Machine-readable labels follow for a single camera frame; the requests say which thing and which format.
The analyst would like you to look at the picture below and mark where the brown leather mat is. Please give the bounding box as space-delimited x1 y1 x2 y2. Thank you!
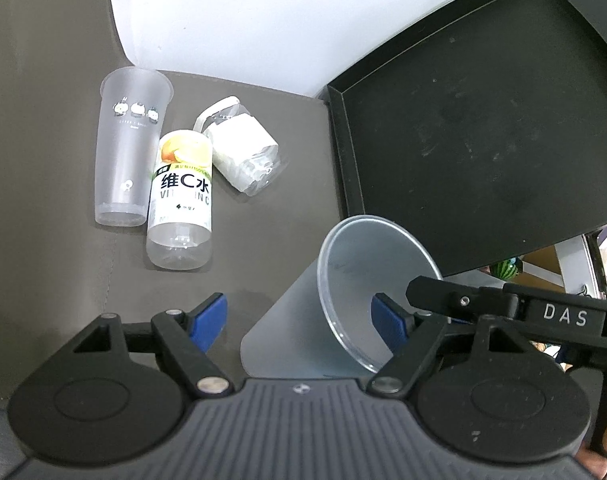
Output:
0 0 345 402

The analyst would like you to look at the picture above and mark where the clear cup with white sleeve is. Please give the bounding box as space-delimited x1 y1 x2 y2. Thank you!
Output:
194 95 281 195

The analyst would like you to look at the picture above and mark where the tall frosted printed cup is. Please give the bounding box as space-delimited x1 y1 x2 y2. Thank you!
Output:
94 66 176 227

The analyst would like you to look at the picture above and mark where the wide frosted plastic cup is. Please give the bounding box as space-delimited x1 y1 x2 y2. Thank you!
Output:
240 215 445 380

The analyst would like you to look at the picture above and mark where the clear bottle with orange label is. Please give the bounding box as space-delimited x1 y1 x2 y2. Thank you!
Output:
146 129 215 271

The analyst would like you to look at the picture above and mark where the black tray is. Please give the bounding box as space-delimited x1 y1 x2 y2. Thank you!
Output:
324 0 607 278

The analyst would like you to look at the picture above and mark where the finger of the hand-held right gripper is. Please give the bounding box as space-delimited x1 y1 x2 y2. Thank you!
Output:
406 275 520 322

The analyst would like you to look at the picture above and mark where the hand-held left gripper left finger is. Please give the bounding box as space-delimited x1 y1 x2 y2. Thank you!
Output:
72 293 230 397

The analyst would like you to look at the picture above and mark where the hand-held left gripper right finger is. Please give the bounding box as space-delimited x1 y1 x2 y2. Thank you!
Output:
367 292 528 397

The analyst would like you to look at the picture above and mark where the white metal frame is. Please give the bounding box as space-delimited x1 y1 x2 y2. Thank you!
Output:
556 234 607 302

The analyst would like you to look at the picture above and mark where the green striped ball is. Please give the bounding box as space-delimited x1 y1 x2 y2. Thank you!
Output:
490 257 523 281

